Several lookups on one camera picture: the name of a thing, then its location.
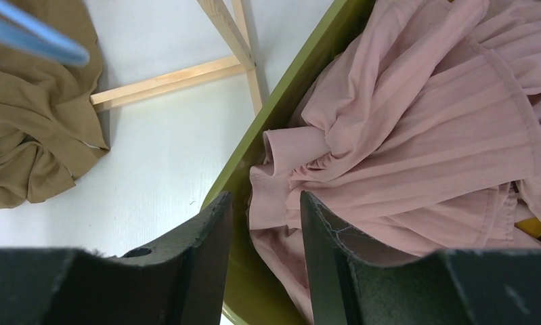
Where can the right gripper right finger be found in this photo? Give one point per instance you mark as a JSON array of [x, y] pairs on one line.
[[355, 279]]

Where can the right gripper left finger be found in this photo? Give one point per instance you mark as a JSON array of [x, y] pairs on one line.
[[178, 278]]

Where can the yellow jacket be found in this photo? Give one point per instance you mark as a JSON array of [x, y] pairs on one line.
[[531, 227]]

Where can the pink pleated skirt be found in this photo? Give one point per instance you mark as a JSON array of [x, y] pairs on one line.
[[432, 118]]

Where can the blue wire hanger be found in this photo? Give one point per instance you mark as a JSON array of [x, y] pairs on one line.
[[24, 32]]

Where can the olive green plastic basket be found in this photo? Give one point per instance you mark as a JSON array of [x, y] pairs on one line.
[[256, 174]]

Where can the tan brown garment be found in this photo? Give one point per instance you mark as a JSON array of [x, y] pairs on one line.
[[50, 134]]

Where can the wooden clothes rack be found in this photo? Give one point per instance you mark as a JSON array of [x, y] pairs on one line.
[[232, 27]]

